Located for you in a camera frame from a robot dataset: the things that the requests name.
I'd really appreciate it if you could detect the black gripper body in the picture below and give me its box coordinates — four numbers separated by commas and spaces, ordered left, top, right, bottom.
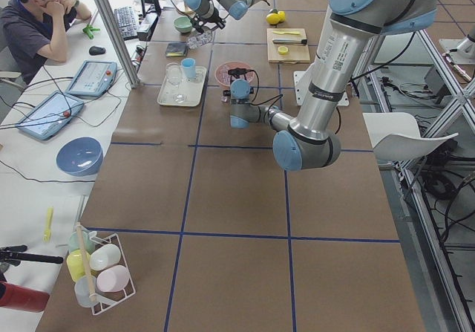
191, 8, 226, 32
223, 68, 255, 97

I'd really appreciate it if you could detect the silver metal ice scoop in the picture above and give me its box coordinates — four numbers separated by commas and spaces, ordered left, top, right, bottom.
186, 31, 213, 50

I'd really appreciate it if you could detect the pink bowl of ice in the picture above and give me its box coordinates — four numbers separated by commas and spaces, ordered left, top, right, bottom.
214, 61, 252, 88

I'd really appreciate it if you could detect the light blue cup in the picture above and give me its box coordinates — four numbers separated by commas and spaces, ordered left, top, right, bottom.
181, 58, 197, 79

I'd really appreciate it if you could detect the white cup in rack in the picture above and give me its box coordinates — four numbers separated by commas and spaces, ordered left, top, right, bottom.
89, 244, 122, 270

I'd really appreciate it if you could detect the pink cup in rack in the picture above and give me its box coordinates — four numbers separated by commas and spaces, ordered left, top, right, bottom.
96, 265, 130, 293

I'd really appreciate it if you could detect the white cup rack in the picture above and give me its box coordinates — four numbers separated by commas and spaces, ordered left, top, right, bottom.
66, 223, 136, 316

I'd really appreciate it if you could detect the yellow cup in rack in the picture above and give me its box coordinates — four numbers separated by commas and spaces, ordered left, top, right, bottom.
66, 249, 85, 282

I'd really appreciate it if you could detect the green ceramic bowl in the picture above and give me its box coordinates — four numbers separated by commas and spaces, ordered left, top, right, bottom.
174, 16, 194, 34

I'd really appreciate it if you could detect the lemon half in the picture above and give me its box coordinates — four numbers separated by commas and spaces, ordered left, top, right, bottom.
278, 45, 289, 56

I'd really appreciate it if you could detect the wooden cutting board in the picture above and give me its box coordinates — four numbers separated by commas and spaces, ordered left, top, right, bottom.
266, 28, 310, 63

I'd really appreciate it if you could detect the cream serving tray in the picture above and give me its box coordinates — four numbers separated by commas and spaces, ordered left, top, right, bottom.
157, 66, 207, 107

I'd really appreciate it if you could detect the clear wine glass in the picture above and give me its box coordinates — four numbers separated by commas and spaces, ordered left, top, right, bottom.
166, 62, 186, 103

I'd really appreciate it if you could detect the yellow plastic knife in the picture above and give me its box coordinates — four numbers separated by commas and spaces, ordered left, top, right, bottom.
272, 30, 301, 36

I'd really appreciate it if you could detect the yellow lemon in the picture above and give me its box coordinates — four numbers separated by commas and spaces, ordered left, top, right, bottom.
266, 13, 281, 25
278, 10, 286, 23

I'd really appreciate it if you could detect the black keyboard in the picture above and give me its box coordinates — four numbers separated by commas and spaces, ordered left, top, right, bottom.
114, 6, 139, 40

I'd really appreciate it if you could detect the black computer mouse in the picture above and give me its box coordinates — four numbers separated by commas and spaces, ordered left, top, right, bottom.
88, 45, 106, 56

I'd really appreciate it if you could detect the far teach pendant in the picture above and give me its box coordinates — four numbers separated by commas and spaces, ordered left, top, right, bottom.
65, 61, 118, 98

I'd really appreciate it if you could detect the teach pendant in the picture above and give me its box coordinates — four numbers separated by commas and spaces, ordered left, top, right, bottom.
65, 61, 118, 98
15, 91, 85, 140

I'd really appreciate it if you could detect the seated person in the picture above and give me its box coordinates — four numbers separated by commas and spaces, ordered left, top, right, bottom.
1, 0, 92, 84

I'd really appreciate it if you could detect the white chair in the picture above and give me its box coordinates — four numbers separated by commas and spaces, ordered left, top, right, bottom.
363, 112, 459, 161

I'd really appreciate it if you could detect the blue bowl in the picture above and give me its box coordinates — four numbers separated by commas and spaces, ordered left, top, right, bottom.
56, 137, 103, 177

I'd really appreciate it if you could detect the near teach pendant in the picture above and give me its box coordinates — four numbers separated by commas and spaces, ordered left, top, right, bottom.
15, 91, 85, 140

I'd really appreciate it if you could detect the yellow plastic fork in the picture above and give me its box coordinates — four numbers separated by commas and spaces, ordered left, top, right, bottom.
43, 207, 54, 242

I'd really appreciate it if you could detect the black tripod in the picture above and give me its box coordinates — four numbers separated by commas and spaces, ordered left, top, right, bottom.
1, 244, 64, 273

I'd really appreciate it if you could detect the red bottle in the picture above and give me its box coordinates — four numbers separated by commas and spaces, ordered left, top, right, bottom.
1, 281, 50, 313

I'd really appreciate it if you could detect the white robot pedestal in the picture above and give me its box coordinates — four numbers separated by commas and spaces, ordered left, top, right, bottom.
292, 70, 350, 107

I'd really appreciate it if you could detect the aluminium frame post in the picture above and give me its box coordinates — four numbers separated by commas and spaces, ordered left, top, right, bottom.
94, 0, 140, 88

